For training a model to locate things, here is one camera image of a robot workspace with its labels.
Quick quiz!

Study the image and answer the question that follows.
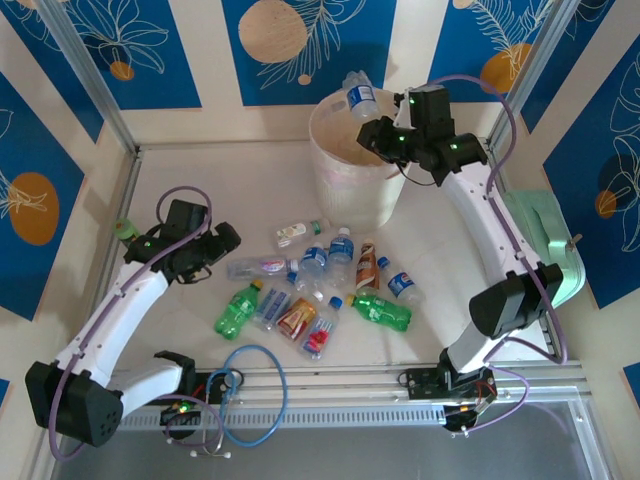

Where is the blue stethoscope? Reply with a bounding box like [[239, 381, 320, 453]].
[[191, 344, 290, 460]]

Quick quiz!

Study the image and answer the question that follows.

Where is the small green bottle dark label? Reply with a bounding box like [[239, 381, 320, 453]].
[[114, 218, 140, 245]]

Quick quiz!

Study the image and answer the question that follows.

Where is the green-capped bottle white label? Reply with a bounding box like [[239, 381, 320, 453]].
[[272, 218, 332, 250]]

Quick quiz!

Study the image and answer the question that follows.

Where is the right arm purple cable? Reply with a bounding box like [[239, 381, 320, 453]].
[[428, 74, 569, 436]]

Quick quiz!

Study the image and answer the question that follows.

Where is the water bottle blue label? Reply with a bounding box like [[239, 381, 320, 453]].
[[325, 226, 357, 290], [343, 70, 380, 122], [298, 241, 330, 294]]

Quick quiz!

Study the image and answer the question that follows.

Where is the clear bottle blue white label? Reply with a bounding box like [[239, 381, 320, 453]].
[[251, 272, 297, 332]]

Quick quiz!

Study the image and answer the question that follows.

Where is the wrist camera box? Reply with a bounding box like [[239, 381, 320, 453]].
[[393, 85, 455, 132], [160, 198, 210, 236]]

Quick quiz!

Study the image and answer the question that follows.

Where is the grey metal sheet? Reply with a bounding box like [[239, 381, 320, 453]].
[[29, 399, 616, 480]]

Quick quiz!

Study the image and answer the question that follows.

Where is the small black electronics board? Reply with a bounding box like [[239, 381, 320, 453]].
[[159, 402, 202, 441], [442, 403, 489, 436]]

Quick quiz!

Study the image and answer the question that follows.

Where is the aluminium frame post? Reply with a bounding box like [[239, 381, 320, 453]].
[[485, 0, 576, 151], [37, 0, 141, 156]]

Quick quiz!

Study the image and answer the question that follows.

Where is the white bin with plastic liner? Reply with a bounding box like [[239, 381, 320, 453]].
[[307, 87, 426, 232]]

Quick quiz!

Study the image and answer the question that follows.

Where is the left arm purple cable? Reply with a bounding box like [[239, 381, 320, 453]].
[[48, 186, 224, 460]]

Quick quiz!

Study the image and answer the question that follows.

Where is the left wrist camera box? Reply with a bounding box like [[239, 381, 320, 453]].
[[160, 198, 210, 236]]

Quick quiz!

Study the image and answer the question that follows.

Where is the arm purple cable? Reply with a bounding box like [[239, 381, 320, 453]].
[[428, 74, 569, 436], [48, 186, 224, 460]]

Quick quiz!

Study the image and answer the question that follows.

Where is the grey slotted cable duct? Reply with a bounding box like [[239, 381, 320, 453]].
[[119, 408, 449, 432]]

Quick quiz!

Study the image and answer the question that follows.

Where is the clear bottle white cap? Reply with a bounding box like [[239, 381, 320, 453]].
[[226, 253, 302, 282]]

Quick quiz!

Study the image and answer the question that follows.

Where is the wide aluminium mounting rail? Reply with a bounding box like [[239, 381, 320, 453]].
[[42, 360, 596, 412]]

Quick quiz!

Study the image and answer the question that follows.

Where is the Fiji water bottle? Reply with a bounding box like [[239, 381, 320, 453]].
[[297, 295, 346, 362]]

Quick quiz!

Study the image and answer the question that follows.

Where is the brown coffee drink bottle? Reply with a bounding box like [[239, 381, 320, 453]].
[[353, 237, 380, 297]]

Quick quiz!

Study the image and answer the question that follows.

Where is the green soda bottle yellow cap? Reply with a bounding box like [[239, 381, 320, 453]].
[[213, 277, 265, 342], [344, 293, 414, 335]]

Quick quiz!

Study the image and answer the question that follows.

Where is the mint green bin lid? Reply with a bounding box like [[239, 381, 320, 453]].
[[499, 189, 587, 310]]

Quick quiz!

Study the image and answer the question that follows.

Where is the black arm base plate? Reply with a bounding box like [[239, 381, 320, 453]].
[[398, 367, 497, 402], [192, 368, 247, 407]]

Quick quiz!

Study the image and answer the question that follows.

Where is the clear Pepsi label bottle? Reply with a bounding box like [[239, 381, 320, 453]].
[[376, 255, 427, 307]]

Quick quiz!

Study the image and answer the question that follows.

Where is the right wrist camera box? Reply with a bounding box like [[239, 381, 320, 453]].
[[393, 85, 455, 132]]

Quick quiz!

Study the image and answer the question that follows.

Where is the red gold label bottle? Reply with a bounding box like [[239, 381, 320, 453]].
[[275, 289, 325, 342]]

